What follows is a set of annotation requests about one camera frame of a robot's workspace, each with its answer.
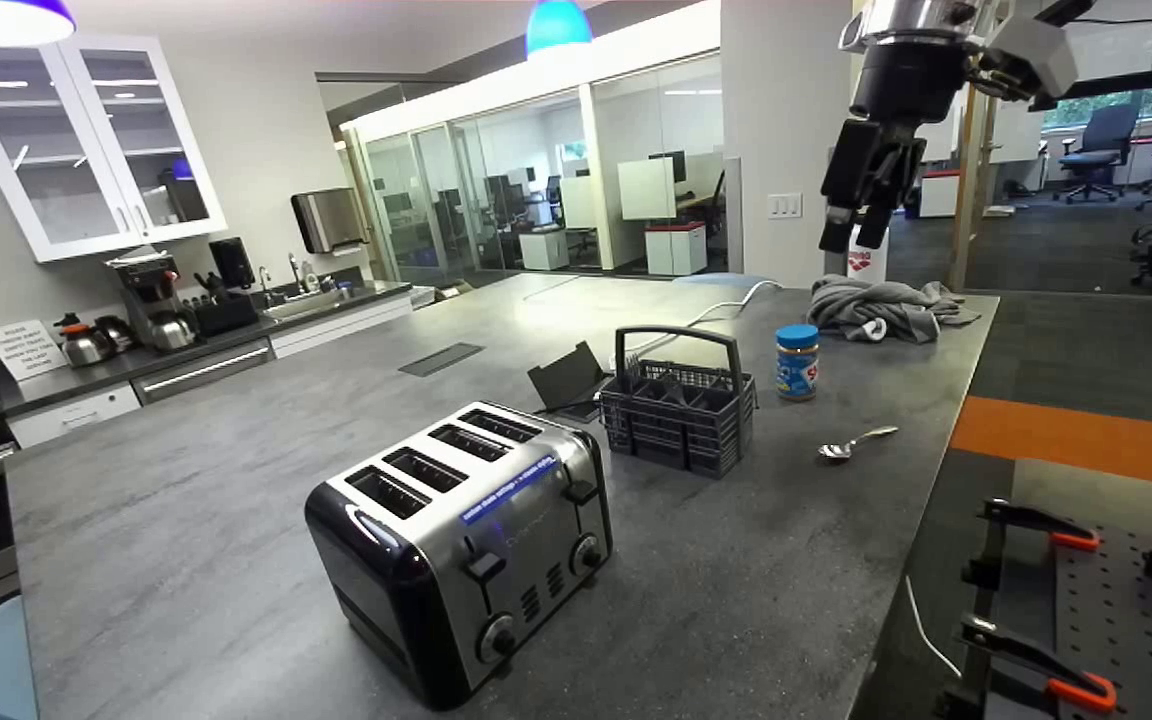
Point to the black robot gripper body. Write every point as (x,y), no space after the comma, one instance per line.
(876,150)

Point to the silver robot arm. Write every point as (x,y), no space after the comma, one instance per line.
(1013,50)

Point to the black toaster lever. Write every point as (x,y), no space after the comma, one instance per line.
(484,567)

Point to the blue office chair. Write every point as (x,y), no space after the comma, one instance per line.
(1102,150)

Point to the grey crumpled cloth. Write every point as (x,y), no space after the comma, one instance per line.
(886,308)

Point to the blue lidded jar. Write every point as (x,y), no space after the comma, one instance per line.
(798,358)

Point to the blue pendant lamp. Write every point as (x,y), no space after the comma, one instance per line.
(557,27)

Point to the metal spoon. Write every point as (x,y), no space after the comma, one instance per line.
(846,449)

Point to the black plastic cutlery caddy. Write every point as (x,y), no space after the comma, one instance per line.
(678,412)

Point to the upper orange-tipped black clamp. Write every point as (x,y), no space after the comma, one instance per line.
(1022,517)

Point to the orange-tipped black clamp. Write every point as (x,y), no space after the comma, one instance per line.
(1022,517)
(1062,681)

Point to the small black tablet stand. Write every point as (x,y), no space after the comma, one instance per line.
(571,383)

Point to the lower orange-tipped black clamp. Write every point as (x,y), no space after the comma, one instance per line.
(1062,681)

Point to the silver four-slot toaster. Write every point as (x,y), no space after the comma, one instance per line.
(396,524)

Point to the black coffee maker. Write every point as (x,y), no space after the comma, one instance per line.
(144,281)

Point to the silver kettle pot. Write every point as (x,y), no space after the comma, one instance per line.
(81,341)

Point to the white paper sign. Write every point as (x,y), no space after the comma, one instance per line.
(29,349)

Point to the white wall cabinet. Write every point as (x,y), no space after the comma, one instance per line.
(96,150)

